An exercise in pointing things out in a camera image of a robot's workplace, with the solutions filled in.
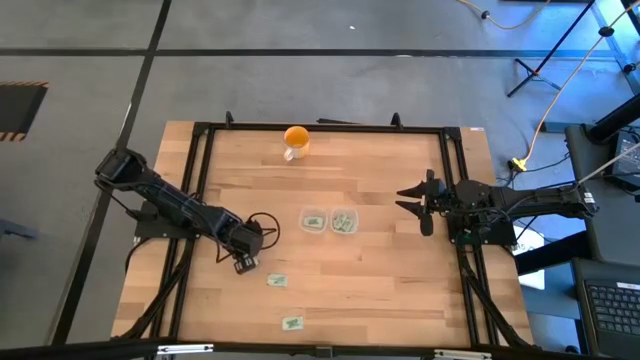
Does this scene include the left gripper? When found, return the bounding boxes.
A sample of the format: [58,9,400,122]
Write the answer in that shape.
[229,222,265,276]

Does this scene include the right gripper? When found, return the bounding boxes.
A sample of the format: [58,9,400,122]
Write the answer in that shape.
[395,168,454,238]

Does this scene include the clear plastic container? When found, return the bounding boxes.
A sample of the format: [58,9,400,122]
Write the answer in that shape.
[329,206,360,236]
[298,206,330,235]

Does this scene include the white paper sheet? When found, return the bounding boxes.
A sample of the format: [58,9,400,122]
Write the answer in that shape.
[513,227,547,291]

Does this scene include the black side desk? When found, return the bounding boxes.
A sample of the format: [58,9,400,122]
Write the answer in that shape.
[564,122,640,266]

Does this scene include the black tripod stand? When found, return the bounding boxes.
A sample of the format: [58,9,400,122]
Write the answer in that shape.
[506,0,601,99]

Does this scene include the grey electronic device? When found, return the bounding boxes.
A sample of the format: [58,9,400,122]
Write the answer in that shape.
[610,128,640,187]

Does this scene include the black keyboard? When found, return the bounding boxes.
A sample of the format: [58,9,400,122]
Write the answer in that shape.
[572,257,640,359]

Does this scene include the black floor mat orange stripes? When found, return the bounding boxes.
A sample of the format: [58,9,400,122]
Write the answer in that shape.
[0,81,49,143]

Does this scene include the black cable bundle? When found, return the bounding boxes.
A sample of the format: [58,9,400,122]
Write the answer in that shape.
[455,243,532,350]
[121,237,197,342]

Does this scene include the silver metal bracket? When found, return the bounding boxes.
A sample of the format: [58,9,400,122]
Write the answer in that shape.
[156,343,215,356]
[433,349,494,360]

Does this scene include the black aluminium table frame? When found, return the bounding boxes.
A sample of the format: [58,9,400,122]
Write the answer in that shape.
[112,111,536,360]

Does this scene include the orange mug white handle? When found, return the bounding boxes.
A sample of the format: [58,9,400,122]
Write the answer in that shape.
[282,125,312,162]

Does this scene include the orange extension cord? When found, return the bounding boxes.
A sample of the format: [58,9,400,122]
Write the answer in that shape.
[457,0,640,173]

